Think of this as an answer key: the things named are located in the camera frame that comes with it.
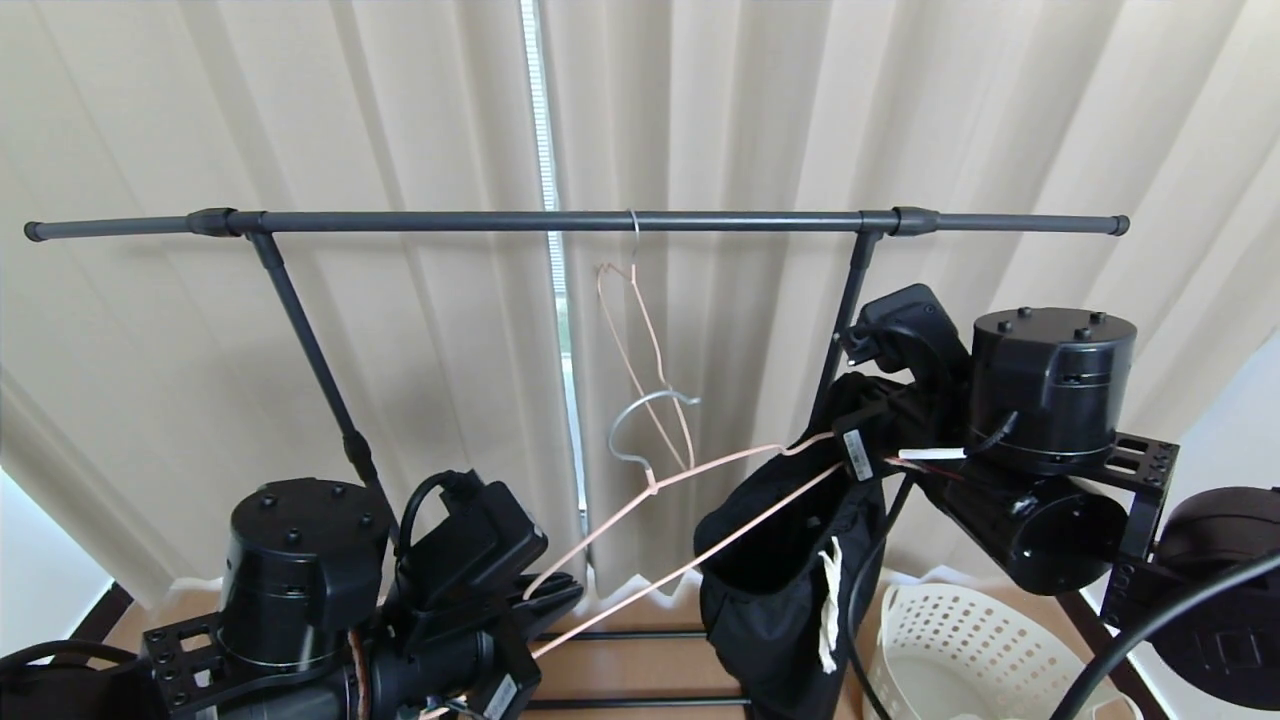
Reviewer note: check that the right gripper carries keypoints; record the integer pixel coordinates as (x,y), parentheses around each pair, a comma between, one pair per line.
(1040,530)

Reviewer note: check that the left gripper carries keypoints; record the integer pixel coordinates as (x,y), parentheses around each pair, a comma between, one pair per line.
(440,680)

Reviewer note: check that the black shorts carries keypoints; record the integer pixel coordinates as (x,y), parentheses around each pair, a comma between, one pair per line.
(770,600)

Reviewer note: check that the pink clothes hanger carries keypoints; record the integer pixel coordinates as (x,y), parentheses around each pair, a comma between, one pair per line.
(634,245)
(651,484)

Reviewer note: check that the white laundry basket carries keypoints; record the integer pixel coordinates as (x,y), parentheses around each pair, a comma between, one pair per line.
(960,640)

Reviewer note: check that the black clothes rack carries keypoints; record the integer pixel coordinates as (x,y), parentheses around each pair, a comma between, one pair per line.
(400,222)

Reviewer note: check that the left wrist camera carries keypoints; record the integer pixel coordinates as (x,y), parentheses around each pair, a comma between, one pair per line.
(470,550)

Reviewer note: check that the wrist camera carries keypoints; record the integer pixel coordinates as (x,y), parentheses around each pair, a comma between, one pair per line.
(470,550)
(905,330)

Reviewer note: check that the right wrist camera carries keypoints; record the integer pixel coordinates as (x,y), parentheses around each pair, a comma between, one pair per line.
(905,330)

